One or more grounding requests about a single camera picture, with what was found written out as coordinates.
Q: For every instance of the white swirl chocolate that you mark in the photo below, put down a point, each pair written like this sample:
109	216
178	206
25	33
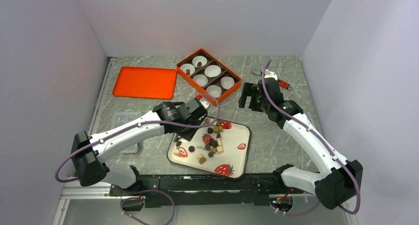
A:
198	155

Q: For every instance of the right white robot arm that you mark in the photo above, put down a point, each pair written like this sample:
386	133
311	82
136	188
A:
337	179

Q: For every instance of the caramel chocolate piece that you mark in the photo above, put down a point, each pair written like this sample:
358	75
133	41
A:
202	160

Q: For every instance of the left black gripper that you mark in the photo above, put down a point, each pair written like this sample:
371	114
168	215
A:
188	135

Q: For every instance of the white paper cup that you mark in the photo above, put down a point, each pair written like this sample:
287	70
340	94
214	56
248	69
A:
214	91
227	82
212	71
201	59
200	79
186	66

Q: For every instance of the white strawberry tray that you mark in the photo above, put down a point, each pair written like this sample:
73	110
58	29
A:
226	152

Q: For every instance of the red handled wrench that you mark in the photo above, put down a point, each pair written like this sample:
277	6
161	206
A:
268	74

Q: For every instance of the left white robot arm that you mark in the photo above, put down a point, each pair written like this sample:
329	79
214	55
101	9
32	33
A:
92	154

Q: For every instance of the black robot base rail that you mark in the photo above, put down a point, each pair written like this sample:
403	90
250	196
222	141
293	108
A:
252	188

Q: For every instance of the orange chocolate box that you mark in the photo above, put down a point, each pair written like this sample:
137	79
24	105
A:
225	72

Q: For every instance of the orange box lid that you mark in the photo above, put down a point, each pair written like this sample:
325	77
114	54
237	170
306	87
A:
145	82

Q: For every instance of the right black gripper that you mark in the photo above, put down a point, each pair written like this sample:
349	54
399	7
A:
249	89

